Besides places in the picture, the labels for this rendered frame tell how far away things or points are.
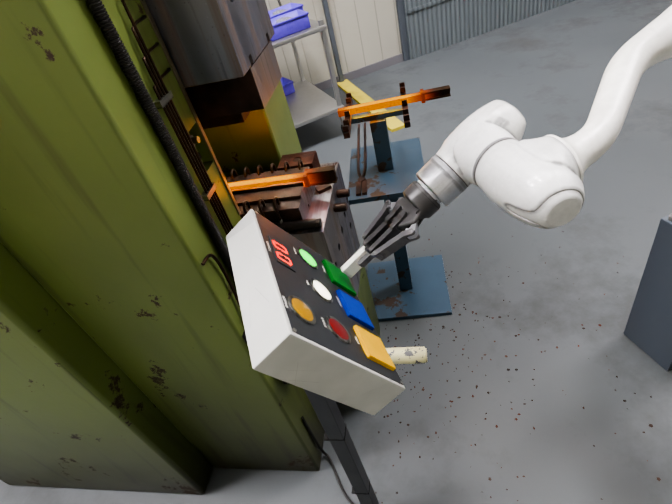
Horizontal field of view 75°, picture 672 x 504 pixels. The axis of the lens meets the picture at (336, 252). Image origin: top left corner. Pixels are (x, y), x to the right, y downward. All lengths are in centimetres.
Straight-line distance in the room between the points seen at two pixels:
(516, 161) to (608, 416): 132
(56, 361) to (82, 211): 47
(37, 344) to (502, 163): 111
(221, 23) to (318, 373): 69
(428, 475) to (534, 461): 36
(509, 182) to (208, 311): 73
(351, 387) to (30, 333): 82
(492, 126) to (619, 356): 141
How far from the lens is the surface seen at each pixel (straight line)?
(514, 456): 180
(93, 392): 142
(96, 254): 109
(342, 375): 70
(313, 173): 128
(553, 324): 213
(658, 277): 186
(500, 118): 86
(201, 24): 101
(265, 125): 152
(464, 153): 83
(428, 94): 169
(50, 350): 131
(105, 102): 85
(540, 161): 75
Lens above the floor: 164
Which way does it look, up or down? 40 degrees down
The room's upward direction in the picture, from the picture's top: 17 degrees counter-clockwise
